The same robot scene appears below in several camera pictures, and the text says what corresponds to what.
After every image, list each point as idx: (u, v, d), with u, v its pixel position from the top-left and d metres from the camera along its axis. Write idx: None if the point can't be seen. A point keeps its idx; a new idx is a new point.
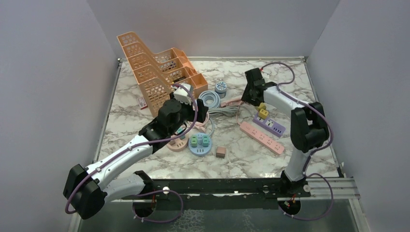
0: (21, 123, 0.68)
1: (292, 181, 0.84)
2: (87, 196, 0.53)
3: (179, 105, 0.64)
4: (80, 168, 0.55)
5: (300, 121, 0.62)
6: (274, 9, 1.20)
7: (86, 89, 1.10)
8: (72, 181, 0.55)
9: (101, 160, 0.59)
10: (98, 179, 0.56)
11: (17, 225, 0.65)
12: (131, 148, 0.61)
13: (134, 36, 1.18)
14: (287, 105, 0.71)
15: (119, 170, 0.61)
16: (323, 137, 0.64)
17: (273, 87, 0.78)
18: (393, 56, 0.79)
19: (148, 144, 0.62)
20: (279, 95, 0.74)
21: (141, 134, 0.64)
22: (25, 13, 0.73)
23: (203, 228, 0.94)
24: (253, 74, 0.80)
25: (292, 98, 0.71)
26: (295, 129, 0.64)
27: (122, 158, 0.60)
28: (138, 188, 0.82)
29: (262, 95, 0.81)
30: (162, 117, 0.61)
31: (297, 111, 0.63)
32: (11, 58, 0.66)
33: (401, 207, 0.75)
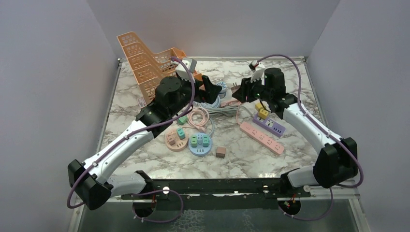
0: (21, 123, 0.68)
1: (294, 185, 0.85)
2: (87, 191, 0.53)
3: (178, 83, 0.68)
4: (77, 164, 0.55)
5: (329, 162, 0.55)
6: (274, 9, 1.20)
7: (86, 89, 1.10)
8: (72, 177, 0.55)
9: (97, 153, 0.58)
10: (95, 174, 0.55)
11: (16, 225, 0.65)
12: (128, 137, 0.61)
13: (134, 36, 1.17)
14: (313, 135, 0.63)
15: (117, 162, 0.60)
16: (349, 176, 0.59)
17: (298, 106, 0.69)
18: (393, 56, 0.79)
19: (146, 131, 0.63)
20: (305, 120, 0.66)
21: (139, 119, 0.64)
22: (25, 13, 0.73)
23: (203, 228, 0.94)
24: (277, 80, 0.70)
25: (321, 127, 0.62)
26: (322, 167, 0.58)
27: (119, 148, 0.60)
28: (139, 186, 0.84)
29: (282, 113, 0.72)
30: (162, 97, 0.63)
31: (327, 150, 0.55)
32: (11, 58, 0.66)
33: (401, 207, 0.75)
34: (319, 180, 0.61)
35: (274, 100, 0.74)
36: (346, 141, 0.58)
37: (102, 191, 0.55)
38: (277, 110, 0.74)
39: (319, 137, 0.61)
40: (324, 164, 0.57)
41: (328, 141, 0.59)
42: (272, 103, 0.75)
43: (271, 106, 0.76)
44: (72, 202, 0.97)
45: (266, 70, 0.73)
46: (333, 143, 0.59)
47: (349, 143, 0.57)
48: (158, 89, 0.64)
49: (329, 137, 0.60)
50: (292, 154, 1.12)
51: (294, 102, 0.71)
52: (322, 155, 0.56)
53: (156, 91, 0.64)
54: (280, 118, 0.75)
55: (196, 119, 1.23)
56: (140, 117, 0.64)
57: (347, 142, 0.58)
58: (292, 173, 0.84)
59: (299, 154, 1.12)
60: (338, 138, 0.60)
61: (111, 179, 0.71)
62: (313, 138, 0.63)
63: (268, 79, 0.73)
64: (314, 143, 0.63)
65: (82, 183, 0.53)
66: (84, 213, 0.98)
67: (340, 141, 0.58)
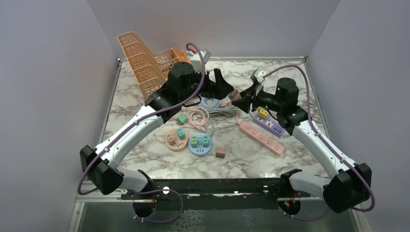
0: (21, 123, 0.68)
1: (295, 188, 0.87)
2: (99, 175, 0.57)
3: (190, 66, 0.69)
4: (89, 150, 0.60)
5: (342, 189, 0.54)
6: (274, 9, 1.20)
7: (86, 89, 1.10)
8: (85, 162, 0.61)
9: (109, 139, 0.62)
10: (107, 158, 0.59)
11: (16, 225, 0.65)
12: (138, 123, 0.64)
13: (134, 36, 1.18)
14: (326, 158, 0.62)
15: (128, 147, 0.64)
16: (361, 201, 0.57)
17: (309, 125, 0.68)
18: (393, 56, 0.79)
19: (155, 115, 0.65)
20: (317, 141, 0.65)
21: (148, 104, 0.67)
22: (25, 13, 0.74)
23: (203, 228, 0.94)
24: (290, 96, 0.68)
25: (335, 152, 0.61)
26: (334, 193, 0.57)
27: (129, 133, 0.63)
28: (141, 184, 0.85)
29: (292, 130, 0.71)
30: (175, 79, 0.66)
31: (340, 177, 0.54)
32: (11, 58, 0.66)
33: (400, 206, 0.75)
34: (329, 203, 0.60)
35: (284, 114, 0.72)
36: (360, 168, 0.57)
37: (113, 174, 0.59)
38: (286, 125, 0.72)
39: (332, 161, 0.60)
40: (337, 190, 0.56)
41: (342, 167, 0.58)
42: (282, 118, 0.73)
43: (280, 120, 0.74)
44: (72, 202, 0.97)
45: (278, 82, 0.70)
46: (347, 169, 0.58)
47: (363, 169, 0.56)
48: (172, 72, 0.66)
49: (343, 163, 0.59)
50: (292, 154, 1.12)
51: (304, 119, 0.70)
52: (336, 182, 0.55)
53: (168, 74, 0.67)
54: (289, 133, 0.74)
55: (196, 119, 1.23)
56: (149, 102, 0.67)
57: (362, 169, 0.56)
58: (294, 178, 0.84)
59: (299, 154, 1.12)
60: (352, 164, 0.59)
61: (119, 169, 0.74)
62: (325, 161, 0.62)
63: (281, 92, 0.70)
64: (327, 166, 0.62)
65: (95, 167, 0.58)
66: (84, 213, 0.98)
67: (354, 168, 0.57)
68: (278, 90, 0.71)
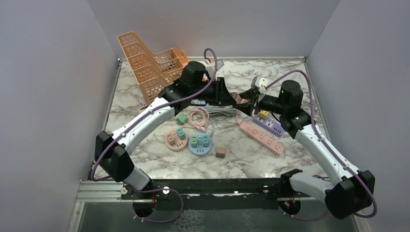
0: (21, 123, 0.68)
1: (295, 189, 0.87)
2: (116, 159, 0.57)
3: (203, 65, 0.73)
4: (105, 135, 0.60)
5: (345, 196, 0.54)
6: (274, 10, 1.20)
7: (86, 89, 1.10)
8: (101, 147, 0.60)
9: (124, 126, 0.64)
10: (124, 143, 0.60)
11: (17, 225, 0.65)
12: (153, 111, 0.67)
13: (134, 36, 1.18)
14: (329, 164, 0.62)
15: (142, 134, 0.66)
16: (363, 207, 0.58)
17: (313, 129, 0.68)
18: (393, 57, 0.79)
19: (168, 107, 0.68)
20: (320, 146, 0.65)
21: (162, 96, 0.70)
22: (25, 14, 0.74)
23: (203, 228, 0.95)
24: (295, 99, 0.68)
25: (338, 158, 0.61)
26: (336, 199, 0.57)
27: (145, 121, 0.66)
28: (142, 182, 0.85)
29: (295, 134, 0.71)
30: (189, 75, 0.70)
31: (344, 184, 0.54)
32: (11, 58, 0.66)
33: (400, 207, 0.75)
34: (331, 209, 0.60)
35: (286, 118, 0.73)
36: (364, 176, 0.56)
37: (128, 160, 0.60)
38: (288, 129, 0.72)
39: (335, 167, 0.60)
40: (339, 196, 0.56)
41: (345, 175, 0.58)
42: (285, 121, 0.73)
43: (283, 123, 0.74)
44: (72, 202, 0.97)
45: (283, 86, 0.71)
46: (350, 176, 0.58)
47: (366, 176, 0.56)
48: (187, 67, 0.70)
49: (346, 169, 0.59)
50: (292, 154, 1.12)
51: (308, 123, 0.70)
52: (338, 189, 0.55)
53: (184, 69, 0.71)
54: (291, 137, 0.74)
55: (196, 119, 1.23)
56: (162, 95, 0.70)
57: (365, 177, 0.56)
58: (295, 177, 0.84)
59: (299, 154, 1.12)
60: (356, 171, 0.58)
61: None
62: (329, 166, 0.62)
63: (285, 95, 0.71)
64: (329, 172, 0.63)
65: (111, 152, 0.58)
66: (84, 213, 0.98)
67: (358, 175, 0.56)
68: (282, 93, 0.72)
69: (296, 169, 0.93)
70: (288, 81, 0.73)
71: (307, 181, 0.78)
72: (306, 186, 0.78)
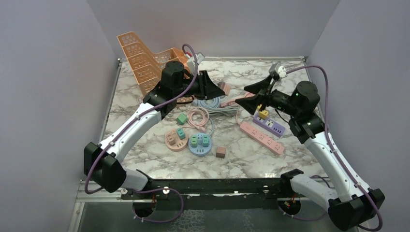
0: (21, 123, 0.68)
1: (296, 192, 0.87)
2: (107, 169, 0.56)
3: (182, 64, 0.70)
4: (94, 146, 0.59)
5: (353, 214, 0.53)
6: (274, 10, 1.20)
7: (86, 89, 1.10)
8: (89, 158, 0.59)
9: (112, 134, 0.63)
10: (113, 152, 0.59)
11: (17, 226, 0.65)
12: (139, 117, 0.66)
13: (134, 36, 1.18)
14: (340, 179, 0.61)
15: (132, 140, 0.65)
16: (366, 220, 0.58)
17: (326, 139, 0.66)
18: (393, 57, 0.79)
19: (154, 110, 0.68)
20: (332, 158, 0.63)
21: (146, 101, 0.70)
22: (25, 14, 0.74)
23: (203, 229, 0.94)
24: (309, 104, 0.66)
25: (350, 174, 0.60)
26: (341, 212, 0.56)
27: (133, 127, 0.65)
28: (142, 182, 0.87)
29: (306, 140, 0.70)
30: (168, 78, 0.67)
31: (353, 203, 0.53)
32: (12, 59, 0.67)
33: (400, 207, 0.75)
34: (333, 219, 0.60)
35: (298, 122, 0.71)
36: (374, 194, 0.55)
37: (119, 169, 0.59)
38: (299, 134, 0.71)
39: (346, 183, 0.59)
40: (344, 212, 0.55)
41: (356, 193, 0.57)
42: (295, 125, 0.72)
43: (293, 127, 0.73)
44: (72, 202, 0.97)
45: (299, 88, 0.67)
46: (360, 194, 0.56)
47: (376, 195, 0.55)
48: (164, 70, 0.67)
49: (357, 187, 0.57)
50: (292, 154, 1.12)
51: (320, 130, 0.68)
52: (346, 205, 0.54)
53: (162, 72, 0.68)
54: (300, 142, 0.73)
55: (196, 119, 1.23)
56: (147, 100, 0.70)
57: (375, 195, 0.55)
58: (295, 180, 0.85)
59: (299, 154, 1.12)
60: (366, 189, 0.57)
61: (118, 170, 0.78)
62: (338, 181, 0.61)
63: (300, 98, 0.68)
64: (338, 186, 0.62)
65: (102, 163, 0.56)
66: (84, 212, 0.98)
67: (368, 194, 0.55)
68: (296, 95, 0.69)
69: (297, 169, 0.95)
70: (304, 82, 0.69)
71: (307, 184, 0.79)
72: (306, 188, 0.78)
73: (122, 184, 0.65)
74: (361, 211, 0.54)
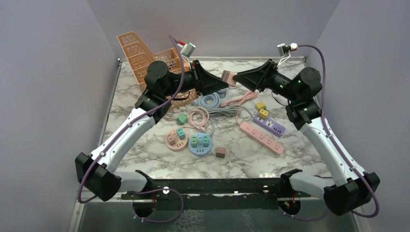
0: (21, 123, 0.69)
1: (295, 189, 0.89)
2: (98, 180, 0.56)
3: (164, 65, 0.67)
4: (84, 156, 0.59)
5: (349, 197, 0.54)
6: (274, 10, 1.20)
7: (86, 89, 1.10)
8: (81, 168, 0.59)
9: (103, 144, 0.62)
10: (105, 163, 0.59)
11: (17, 226, 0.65)
12: (131, 124, 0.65)
13: (134, 36, 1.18)
14: (335, 163, 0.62)
15: (124, 149, 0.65)
16: (361, 204, 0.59)
17: (321, 123, 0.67)
18: (393, 57, 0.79)
19: (147, 116, 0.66)
20: (328, 143, 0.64)
21: (139, 106, 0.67)
22: (25, 15, 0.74)
23: (203, 229, 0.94)
24: (311, 92, 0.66)
25: (345, 158, 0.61)
26: (337, 197, 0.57)
27: (125, 135, 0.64)
28: (141, 183, 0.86)
29: (301, 125, 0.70)
30: (151, 84, 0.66)
31: (348, 187, 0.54)
32: (11, 60, 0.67)
33: (400, 207, 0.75)
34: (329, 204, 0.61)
35: (295, 108, 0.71)
36: (369, 178, 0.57)
37: (113, 178, 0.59)
38: (295, 119, 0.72)
39: (342, 167, 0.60)
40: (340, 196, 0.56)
41: (351, 177, 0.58)
42: (292, 111, 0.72)
43: (290, 113, 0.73)
44: (72, 202, 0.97)
45: (302, 75, 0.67)
46: (356, 178, 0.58)
47: (372, 179, 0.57)
48: (146, 76, 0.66)
49: (353, 171, 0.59)
50: (292, 154, 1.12)
51: (316, 115, 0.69)
52: (342, 189, 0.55)
53: (145, 79, 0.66)
54: (297, 128, 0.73)
55: (196, 119, 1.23)
56: (139, 104, 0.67)
57: (371, 180, 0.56)
58: (294, 178, 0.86)
59: (299, 154, 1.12)
60: (361, 172, 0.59)
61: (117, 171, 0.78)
62: (334, 166, 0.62)
63: (302, 84, 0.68)
64: (333, 171, 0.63)
65: (93, 173, 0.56)
66: (84, 213, 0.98)
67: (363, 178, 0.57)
68: (299, 82, 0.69)
69: (297, 169, 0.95)
70: (309, 69, 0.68)
71: (304, 183, 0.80)
72: (304, 181, 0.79)
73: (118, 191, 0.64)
74: (357, 195, 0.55)
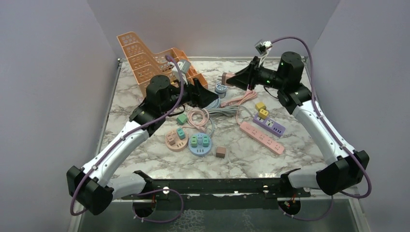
0: (21, 124, 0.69)
1: (295, 186, 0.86)
2: (90, 195, 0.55)
3: (167, 79, 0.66)
4: (76, 170, 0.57)
5: (339, 174, 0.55)
6: (274, 9, 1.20)
7: (86, 89, 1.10)
8: (72, 182, 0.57)
9: (95, 157, 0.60)
10: (96, 177, 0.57)
11: (17, 225, 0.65)
12: (124, 137, 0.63)
13: (133, 36, 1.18)
14: (326, 143, 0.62)
15: (117, 162, 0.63)
16: (352, 183, 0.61)
17: (312, 106, 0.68)
18: (392, 56, 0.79)
19: (141, 130, 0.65)
20: (318, 124, 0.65)
21: (133, 119, 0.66)
22: (25, 15, 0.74)
23: (203, 228, 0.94)
24: (295, 71, 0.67)
25: (335, 137, 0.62)
26: (328, 175, 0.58)
27: (118, 148, 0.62)
28: (139, 186, 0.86)
29: (293, 109, 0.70)
30: (153, 95, 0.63)
31: (338, 164, 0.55)
32: (11, 60, 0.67)
33: (400, 208, 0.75)
34: (321, 184, 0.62)
35: (286, 93, 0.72)
36: (358, 155, 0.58)
37: (104, 192, 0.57)
38: (287, 104, 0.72)
39: (332, 146, 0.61)
40: (330, 175, 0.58)
41: (341, 154, 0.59)
42: (283, 95, 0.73)
43: (281, 98, 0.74)
44: None
45: (283, 57, 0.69)
46: (345, 155, 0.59)
47: (361, 156, 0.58)
48: (149, 87, 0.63)
49: (343, 149, 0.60)
50: (292, 154, 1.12)
51: (307, 99, 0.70)
52: (332, 167, 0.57)
53: (147, 88, 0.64)
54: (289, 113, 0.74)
55: (196, 119, 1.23)
56: (133, 118, 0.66)
57: (360, 157, 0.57)
58: (293, 175, 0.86)
59: (299, 154, 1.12)
60: (352, 150, 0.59)
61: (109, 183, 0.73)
62: (325, 147, 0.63)
63: (284, 66, 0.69)
64: (324, 151, 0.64)
65: (84, 188, 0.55)
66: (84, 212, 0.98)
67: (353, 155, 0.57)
68: (281, 65, 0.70)
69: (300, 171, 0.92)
70: (289, 52, 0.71)
71: (304, 180, 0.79)
72: (301, 173, 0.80)
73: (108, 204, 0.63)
74: (346, 172, 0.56)
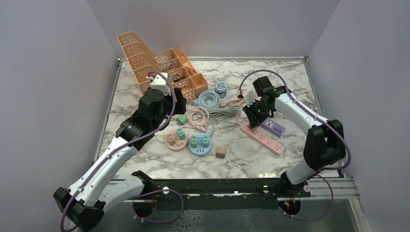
0: (21, 125, 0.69)
1: (293, 183, 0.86)
2: (77, 217, 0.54)
3: (160, 93, 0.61)
4: (62, 192, 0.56)
5: (317, 140, 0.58)
6: (274, 10, 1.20)
7: (86, 89, 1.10)
8: (60, 203, 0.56)
9: (82, 177, 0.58)
10: (82, 199, 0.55)
11: (18, 225, 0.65)
12: (110, 156, 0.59)
13: (133, 36, 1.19)
14: (302, 120, 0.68)
15: (106, 180, 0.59)
16: (339, 157, 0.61)
17: (288, 96, 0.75)
18: (392, 57, 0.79)
19: (128, 146, 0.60)
20: (295, 107, 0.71)
21: (119, 135, 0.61)
22: (24, 16, 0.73)
23: (203, 228, 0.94)
24: (260, 80, 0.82)
25: (308, 112, 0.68)
26: (310, 147, 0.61)
27: (104, 167, 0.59)
28: (138, 189, 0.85)
29: (274, 104, 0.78)
30: (144, 108, 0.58)
31: (314, 130, 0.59)
32: (11, 61, 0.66)
33: (400, 208, 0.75)
34: (310, 162, 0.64)
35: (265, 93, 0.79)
36: (332, 123, 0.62)
37: (93, 212, 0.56)
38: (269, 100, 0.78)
39: (307, 120, 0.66)
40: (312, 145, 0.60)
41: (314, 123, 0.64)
42: (264, 95, 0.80)
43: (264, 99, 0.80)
44: None
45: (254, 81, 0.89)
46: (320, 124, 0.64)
47: (336, 125, 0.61)
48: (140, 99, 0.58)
49: (316, 120, 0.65)
50: (292, 154, 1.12)
51: (284, 92, 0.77)
52: (310, 136, 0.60)
53: (139, 100, 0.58)
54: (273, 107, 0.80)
55: (196, 119, 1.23)
56: (120, 133, 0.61)
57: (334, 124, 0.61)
58: (291, 171, 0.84)
59: (299, 154, 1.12)
60: (324, 120, 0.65)
61: (104, 195, 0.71)
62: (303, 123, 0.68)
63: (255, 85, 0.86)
64: (303, 127, 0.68)
65: (71, 210, 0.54)
66: None
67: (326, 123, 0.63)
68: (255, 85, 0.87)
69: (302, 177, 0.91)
70: None
71: (302, 175, 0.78)
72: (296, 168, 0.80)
73: (101, 219, 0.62)
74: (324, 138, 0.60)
